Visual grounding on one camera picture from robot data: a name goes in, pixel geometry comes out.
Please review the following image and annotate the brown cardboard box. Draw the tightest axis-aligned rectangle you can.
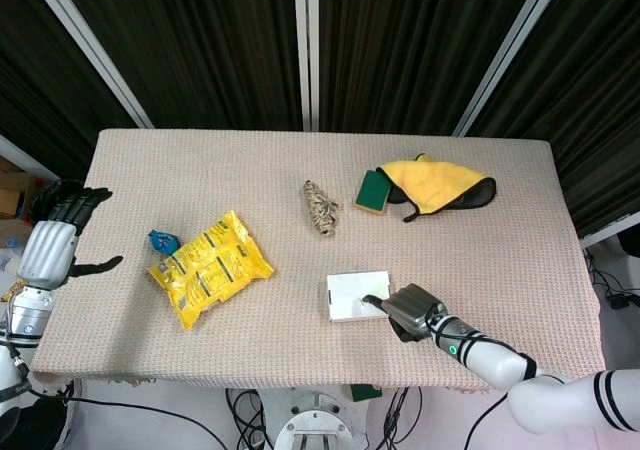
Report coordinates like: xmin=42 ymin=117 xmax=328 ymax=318
xmin=0 ymin=156 xmax=37 ymax=220

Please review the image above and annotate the blue small packet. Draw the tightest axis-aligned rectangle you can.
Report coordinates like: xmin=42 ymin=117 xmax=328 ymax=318
xmin=147 ymin=228 xmax=182 ymax=258

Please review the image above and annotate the green yellow sponge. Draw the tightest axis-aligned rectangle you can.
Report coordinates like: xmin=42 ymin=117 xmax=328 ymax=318
xmin=354 ymin=169 xmax=393 ymax=217

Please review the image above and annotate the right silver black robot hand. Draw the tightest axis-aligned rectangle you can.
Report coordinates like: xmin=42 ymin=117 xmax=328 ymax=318
xmin=361 ymin=283 xmax=450 ymax=344

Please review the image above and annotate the green block under table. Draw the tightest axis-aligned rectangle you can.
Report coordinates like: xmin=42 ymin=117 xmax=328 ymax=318
xmin=349 ymin=383 xmax=384 ymax=403

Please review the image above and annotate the jute twine roll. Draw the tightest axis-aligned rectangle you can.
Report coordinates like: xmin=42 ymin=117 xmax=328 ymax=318
xmin=302 ymin=179 xmax=342 ymax=240

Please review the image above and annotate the yellow black cloth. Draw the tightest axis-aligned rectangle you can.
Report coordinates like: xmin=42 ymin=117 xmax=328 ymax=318
xmin=375 ymin=153 xmax=498 ymax=224

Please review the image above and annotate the white frame post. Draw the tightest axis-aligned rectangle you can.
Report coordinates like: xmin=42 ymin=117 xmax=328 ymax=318
xmin=451 ymin=0 xmax=572 ymax=138
xmin=27 ymin=0 xmax=154 ymax=129
xmin=293 ymin=0 xmax=322 ymax=133

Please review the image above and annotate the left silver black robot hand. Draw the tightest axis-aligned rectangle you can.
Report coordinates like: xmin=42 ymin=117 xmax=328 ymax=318
xmin=17 ymin=179 xmax=124 ymax=292

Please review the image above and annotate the yellow snack bag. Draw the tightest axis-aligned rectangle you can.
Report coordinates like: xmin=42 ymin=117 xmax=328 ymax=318
xmin=147 ymin=209 xmax=276 ymax=332

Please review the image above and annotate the black floor cable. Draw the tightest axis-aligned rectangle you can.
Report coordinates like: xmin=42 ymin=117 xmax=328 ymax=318
xmin=29 ymin=388 xmax=236 ymax=450

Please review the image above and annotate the white cardboard box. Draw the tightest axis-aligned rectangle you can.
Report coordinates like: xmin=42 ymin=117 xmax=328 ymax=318
xmin=325 ymin=269 xmax=394 ymax=326

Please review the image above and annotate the beige waffle tablecloth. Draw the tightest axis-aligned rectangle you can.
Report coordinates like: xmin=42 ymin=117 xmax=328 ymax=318
xmin=28 ymin=128 xmax=602 ymax=392

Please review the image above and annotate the black power adapter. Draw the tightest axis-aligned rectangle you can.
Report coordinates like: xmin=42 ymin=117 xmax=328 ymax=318
xmin=608 ymin=293 xmax=640 ymax=312

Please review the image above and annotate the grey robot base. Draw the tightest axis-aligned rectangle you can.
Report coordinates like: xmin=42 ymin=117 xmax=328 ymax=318
xmin=259 ymin=387 xmax=369 ymax=450

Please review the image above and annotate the black cable bundle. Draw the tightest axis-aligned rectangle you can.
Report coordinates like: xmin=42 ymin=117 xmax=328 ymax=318
xmin=224 ymin=387 xmax=267 ymax=450

